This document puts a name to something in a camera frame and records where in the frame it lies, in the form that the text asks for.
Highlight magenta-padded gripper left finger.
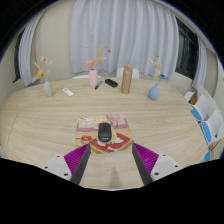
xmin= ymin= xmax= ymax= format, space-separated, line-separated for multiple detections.
xmin=41 ymin=142 xmax=92 ymax=186

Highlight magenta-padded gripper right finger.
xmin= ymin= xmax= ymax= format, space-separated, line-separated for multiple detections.
xmin=131 ymin=142 xmax=184 ymax=186

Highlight black computer mouse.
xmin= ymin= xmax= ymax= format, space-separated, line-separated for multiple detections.
xmin=97 ymin=122 xmax=114 ymax=143

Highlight cartoon printed mouse pad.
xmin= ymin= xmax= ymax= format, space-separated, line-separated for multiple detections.
xmin=74 ymin=113 xmax=135 ymax=155

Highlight blue vase with dried flowers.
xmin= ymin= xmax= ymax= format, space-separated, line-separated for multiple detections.
xmin=147 ymin=54 xmax=167 ymax=101

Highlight small white remote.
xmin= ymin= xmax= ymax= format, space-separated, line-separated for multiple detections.
xmin=62 ymin=87 xmax=75 ymax=97

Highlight white and blue chairs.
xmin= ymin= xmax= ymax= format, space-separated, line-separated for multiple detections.
xmin=183 ymin=87 xmax=224 ymax=163

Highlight green vase with dried flowers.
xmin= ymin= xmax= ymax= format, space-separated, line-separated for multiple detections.
xmin=33 ymin=55 xmax=55 ymax=98

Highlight dark marker pen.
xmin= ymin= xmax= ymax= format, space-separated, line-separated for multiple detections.
xmin=94 ymin=80 xmax=104 ymax=91

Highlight pink vase with dried flowers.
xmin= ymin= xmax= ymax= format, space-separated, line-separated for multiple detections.
xmin=85 ymin=44 xmax=112 ymax=89

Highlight bronze metal drink bottle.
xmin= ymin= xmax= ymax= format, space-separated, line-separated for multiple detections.
xmin=120 ymin=64 xmax=134 ymax=95

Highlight black rectangular case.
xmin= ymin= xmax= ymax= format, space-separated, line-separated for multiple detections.
xmin=104 ymin=78 xmax=119 ymax=89

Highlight narrow white curtain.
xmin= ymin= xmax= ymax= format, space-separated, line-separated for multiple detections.
xmin=191 ymin=35 xmax=208 ymax=90
xmin=18 ymin=9 xmax=48 ymax=88

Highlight dark window strip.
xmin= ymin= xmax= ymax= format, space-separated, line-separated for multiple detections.
xmin=12 ymin=31 xmax=26 ymax=83

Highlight dark framed window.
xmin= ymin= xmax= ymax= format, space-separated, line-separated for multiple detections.
xmin=174 ymin=17 xmax=200 ymax=80

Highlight wide white sheer curtain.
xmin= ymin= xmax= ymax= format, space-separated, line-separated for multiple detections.
xmin=69 ymin=0 xmax=180 ymax=81

